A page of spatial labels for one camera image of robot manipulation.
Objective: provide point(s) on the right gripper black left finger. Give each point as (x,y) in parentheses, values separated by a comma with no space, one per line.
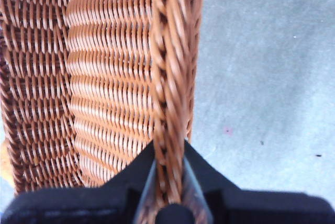
(78,205)

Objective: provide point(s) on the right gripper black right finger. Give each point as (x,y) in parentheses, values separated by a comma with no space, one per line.
(248,205)

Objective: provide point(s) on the brown wicker basket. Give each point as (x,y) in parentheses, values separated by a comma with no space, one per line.
(104,77)

